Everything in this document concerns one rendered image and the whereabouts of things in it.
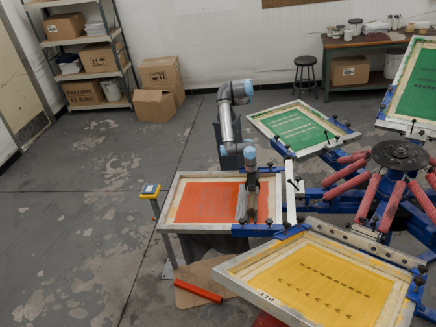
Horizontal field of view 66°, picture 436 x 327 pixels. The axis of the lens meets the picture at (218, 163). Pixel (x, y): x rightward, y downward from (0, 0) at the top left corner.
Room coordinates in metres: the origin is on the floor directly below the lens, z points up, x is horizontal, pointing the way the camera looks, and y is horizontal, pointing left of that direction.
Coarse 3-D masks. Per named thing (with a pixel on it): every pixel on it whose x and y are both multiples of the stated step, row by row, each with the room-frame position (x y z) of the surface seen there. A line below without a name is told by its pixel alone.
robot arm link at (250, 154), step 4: (248, 148) 1.70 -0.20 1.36; (252, 148) 1.69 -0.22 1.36; (244, 152) 1.68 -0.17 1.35; (248, 152) 1.66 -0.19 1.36; (252, 152) 1.65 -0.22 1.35; (244, 156) 1.68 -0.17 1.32; (248, 156) 1.65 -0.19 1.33; (252, 156) 1.65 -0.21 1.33; (248, 160) 1.65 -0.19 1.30; (252, 160) 1.65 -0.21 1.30; (256, 160) 1.68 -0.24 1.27; (248, 164) 1.65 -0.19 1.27; (252, 164) 1.65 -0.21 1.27
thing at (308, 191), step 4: (304, 188) 1.61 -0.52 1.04; (308, 188) 1.60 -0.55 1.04; (312, 188) 1.60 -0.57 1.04; (316, 188) 1.59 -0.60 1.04; (320, 188) 1.59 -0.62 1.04; (308, 192) 1.57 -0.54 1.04; (312, 192) 1.56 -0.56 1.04; (316, 192) 1.56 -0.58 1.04; (320, 192) 1.55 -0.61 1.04; (312, 196) 1.55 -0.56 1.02; (316, 196) 1.54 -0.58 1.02; (320, 196) 1.54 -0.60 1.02
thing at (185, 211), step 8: (264, 200) 1.65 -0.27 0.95; (184, 208) 1.70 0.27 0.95; (192, 208) 1.69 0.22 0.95; (232, 208) 1.62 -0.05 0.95; (264, 208) 1.58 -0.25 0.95; (176, 216) 1.64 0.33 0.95; (184, 216) 1.62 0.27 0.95; (192, 216) 1.61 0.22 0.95; (232, 216) 1.55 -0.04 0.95; (264, 216) 1.51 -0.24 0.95
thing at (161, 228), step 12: (276, 180) 1.79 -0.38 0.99; (276, 192) 1.67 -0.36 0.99; (168, 204) 1.72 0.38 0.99; (276, 204) 1.56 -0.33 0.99; (276, 216) 1.46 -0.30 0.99; (156, 228) 1.52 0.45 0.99; (168, 228) 1.50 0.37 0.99; (180, 228) 1.48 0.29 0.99; (192, 228) 1.47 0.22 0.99; (204, 228) 1.45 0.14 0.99; (216, 228) 1.44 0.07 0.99; (228, 228) 1.42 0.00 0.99
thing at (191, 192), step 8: (192, 184) 1.94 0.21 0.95; (200, 184) 1.93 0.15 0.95; (208, 184) 1.91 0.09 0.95; (216, 184) 1.90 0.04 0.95; (224, 184) 1.88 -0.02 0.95; (232, 184) 1.87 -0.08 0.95; (264, 184) 1.81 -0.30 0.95; (184, 192) 1.87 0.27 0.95; (192, 192) 1.85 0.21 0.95; (232, 192) 1.78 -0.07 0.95; (264, 192) 1.73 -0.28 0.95; (184, 200) 1.78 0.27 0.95; (192, 200) 1.76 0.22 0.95; (232, 200) 1.70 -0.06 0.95
